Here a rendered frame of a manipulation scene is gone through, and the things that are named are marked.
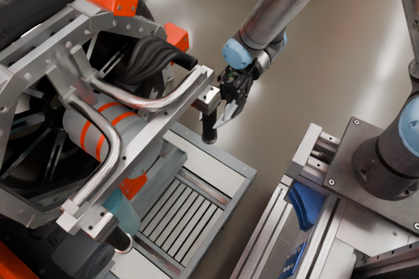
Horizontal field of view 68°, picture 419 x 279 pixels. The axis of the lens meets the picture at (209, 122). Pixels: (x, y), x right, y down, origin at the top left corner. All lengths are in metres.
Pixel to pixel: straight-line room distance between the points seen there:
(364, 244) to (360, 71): 1.50
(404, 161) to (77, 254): 0.98
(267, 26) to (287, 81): 1.35
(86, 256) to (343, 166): 0.84
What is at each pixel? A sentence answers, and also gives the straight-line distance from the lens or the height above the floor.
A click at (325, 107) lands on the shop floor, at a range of 1.94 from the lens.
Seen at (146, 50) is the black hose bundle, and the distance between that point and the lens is 0.66.
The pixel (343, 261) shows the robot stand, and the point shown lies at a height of 0.73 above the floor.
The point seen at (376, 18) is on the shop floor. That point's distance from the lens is 2.64.
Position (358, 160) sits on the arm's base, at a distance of 0.79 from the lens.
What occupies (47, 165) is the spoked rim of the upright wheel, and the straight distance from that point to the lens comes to 0.94.
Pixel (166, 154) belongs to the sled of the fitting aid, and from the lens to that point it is 1.48.
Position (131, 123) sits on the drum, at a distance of 0.71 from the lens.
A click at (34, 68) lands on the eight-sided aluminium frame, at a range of 0.61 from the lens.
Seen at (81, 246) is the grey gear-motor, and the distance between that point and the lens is 1.19.
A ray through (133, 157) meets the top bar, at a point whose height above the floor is 0.98.
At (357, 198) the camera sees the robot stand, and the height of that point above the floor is 0.82.
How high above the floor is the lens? 1.50
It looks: 58 degrees down
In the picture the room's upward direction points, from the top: straight up
